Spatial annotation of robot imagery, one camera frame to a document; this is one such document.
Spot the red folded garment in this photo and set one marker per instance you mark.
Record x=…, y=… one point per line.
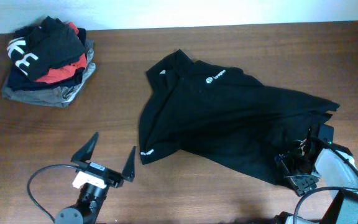
x=56, y=75

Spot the black polo shirt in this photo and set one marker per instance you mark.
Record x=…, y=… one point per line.
x=224, y=115

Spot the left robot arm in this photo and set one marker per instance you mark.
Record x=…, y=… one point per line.
x=88, y=205

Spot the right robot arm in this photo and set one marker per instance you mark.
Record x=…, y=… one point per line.
x=315, y=165

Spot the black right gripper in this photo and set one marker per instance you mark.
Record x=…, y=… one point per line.
x=301, y=186

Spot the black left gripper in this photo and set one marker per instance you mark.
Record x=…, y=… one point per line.
x=115, y=178

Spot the navy folded garment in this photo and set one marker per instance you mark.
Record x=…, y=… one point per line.
x=17, y=81

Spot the grey folded garment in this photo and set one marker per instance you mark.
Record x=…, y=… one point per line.
x=60, y=96

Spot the black shirt with white letters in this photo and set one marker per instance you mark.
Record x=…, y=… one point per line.
x=36, y=50

